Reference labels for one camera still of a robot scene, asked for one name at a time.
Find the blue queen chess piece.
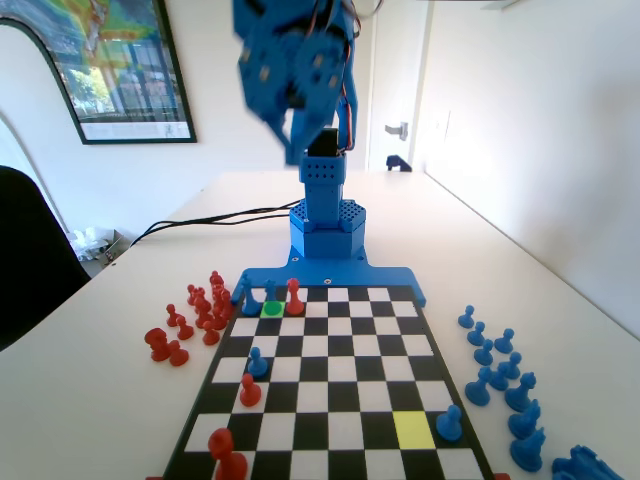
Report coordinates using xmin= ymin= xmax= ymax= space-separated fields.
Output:
xmin=263 ymin=279 xmax=282 ymax=317

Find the red queen chess piece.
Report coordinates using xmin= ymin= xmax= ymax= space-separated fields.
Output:
xmin=283 ymin=278 xmax=304 ymax=317

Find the blue king chess piece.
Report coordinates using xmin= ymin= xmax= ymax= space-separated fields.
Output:
xmin=239 ymin=273 xmax=260 ymax=317

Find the blue knight chess piece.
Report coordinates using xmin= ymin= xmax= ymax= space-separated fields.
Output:
xmin=508 ymin=398 xmax=542 ymax=441
xmin=509 ymin=427 xmax=547 ymax=474

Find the white door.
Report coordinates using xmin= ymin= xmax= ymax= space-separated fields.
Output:
xmin=359 ymin=0 xmax=432 ymax=174

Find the black framed poster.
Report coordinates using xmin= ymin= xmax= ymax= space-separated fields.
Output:
xmin=0 ymin=0 xmax=199 ymax=147

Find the white crumpled paper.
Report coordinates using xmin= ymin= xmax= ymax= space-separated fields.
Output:
xmin=71 ymin=225 xmax=112 ymax=261

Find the black and white chessboard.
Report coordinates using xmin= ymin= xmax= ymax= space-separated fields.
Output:
xmin=159 ymin=284 xmax=496 ymax=480

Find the black chair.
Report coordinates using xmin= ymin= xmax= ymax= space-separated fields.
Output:
xmin=0 ymin=164 xmax=94 ymax=352

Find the red white black servo cable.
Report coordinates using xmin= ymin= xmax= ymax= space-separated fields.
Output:
xmin=335 ymin=0 xmax=387 ymax=151

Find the black table cable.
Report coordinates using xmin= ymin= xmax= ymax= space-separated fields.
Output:
xmin=130 ymin=198 xmax=307 ymax=247
xmin=149 ymin=219 xmax=292 ymax=238

